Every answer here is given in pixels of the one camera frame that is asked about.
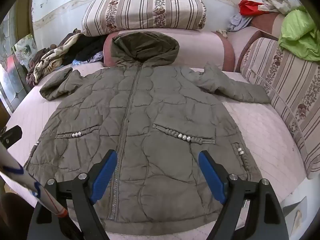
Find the olive quilted hooded jacket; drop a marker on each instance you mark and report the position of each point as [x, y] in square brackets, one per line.
[160, 120]

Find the long striped floral cushion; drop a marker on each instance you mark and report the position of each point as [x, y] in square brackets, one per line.
[287, 80]

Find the pink quilted mattress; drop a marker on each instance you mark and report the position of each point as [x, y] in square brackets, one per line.
[262, 140]

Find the brown floral blanket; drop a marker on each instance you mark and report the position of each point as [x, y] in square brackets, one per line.
[50, 57]

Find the grey-blue cloth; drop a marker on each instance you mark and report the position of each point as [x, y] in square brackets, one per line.
[237, 21]

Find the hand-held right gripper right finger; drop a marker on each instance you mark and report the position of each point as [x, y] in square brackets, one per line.
[211, 175]

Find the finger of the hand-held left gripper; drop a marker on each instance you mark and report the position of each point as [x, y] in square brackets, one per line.
[12, 135]

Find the black cloth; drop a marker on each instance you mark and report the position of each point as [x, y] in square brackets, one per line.
[87, 47]

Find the bright green cloth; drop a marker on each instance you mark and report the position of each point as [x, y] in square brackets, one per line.
[297, 32]

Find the pink bolster cushion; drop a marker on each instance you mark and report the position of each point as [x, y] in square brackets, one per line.
[200, 47]

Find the large striped floral cushion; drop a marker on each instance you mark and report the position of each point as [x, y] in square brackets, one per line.
[140, 10]

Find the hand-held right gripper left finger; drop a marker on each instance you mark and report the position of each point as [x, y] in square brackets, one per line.
[106, 172]

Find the floral printed plastic package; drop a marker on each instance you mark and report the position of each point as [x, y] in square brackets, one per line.
[25, 45]

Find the pink corner cushion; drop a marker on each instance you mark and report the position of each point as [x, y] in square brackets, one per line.
[237, 42]

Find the cream crumpled cloth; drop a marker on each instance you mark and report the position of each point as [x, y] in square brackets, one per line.
[277, 1]

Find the red cloth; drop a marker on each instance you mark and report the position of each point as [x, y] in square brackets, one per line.
[248, 8]

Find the pale blue plastic bag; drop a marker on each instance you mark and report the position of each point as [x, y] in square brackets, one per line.
[96, 57]

